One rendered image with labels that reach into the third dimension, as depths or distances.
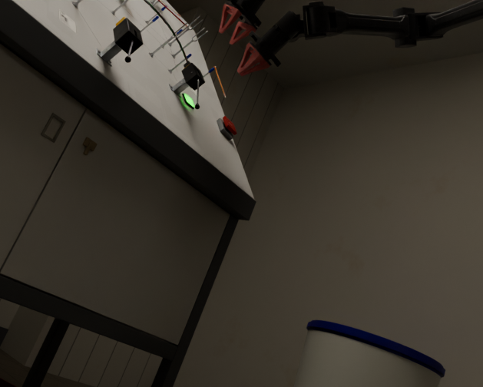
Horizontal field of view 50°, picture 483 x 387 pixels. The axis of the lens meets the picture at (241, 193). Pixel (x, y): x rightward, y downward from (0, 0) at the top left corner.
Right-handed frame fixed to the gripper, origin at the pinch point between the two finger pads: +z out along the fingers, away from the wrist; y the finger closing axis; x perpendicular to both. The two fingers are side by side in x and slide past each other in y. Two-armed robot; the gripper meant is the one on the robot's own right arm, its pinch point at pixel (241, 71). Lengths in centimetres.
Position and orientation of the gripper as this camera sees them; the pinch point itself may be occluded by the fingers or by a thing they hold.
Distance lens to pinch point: 142.6
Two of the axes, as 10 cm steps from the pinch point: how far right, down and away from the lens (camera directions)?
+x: 4.4, 6.4, -6.3
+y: -5.2, -3.9, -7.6
